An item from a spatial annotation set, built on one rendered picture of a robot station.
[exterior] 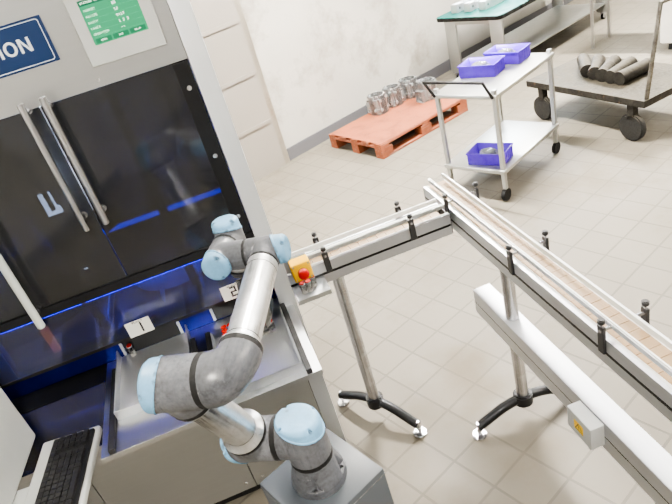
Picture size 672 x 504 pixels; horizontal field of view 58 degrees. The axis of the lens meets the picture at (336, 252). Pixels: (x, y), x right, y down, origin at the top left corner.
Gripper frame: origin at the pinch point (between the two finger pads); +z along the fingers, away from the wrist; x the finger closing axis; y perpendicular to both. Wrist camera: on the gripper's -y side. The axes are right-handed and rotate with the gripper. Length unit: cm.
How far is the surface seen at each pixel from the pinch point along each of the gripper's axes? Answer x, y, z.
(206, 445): 40, 38, 69
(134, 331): 44, 38, 8
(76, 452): 70, 11, 27
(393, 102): -180, 416, 91
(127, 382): 51, 29, 21
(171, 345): 35, 41, 21
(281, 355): -0.7, 12.3, 21.4
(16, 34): 34, 38, -89
